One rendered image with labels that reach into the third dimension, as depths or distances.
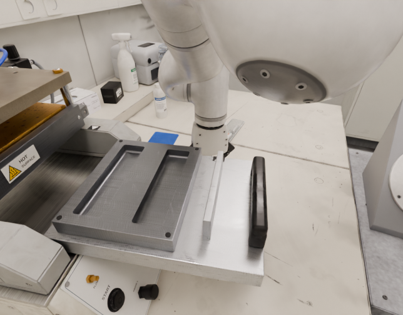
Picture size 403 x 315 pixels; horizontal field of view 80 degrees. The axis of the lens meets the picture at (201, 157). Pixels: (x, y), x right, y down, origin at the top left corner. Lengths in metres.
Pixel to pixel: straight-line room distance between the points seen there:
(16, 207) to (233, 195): 0.37
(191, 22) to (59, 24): 1.00
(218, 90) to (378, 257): 0.52
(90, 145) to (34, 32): 0.71
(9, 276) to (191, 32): 0.36
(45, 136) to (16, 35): 0.73
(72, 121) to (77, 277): 0.27
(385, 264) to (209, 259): 0.46
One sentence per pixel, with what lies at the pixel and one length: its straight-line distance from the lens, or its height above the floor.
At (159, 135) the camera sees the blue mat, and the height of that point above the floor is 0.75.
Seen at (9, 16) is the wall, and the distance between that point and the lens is 1.09.
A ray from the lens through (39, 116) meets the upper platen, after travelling 0.50.
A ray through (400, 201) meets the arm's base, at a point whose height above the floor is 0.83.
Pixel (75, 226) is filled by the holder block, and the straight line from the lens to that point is 0.36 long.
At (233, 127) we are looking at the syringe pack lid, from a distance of 0.96.
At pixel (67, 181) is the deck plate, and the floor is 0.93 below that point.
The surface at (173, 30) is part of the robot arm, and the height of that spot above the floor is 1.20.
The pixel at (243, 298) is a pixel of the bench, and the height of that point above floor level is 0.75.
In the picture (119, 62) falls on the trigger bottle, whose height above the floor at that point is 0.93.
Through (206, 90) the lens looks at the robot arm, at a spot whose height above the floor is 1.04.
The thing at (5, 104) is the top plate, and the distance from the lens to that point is 0.43.
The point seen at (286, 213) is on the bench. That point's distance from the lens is 0.69.
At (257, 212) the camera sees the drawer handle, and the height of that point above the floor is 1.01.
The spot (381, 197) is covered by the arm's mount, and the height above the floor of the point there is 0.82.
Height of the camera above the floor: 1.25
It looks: 37 degrees down
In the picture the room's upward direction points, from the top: straight up
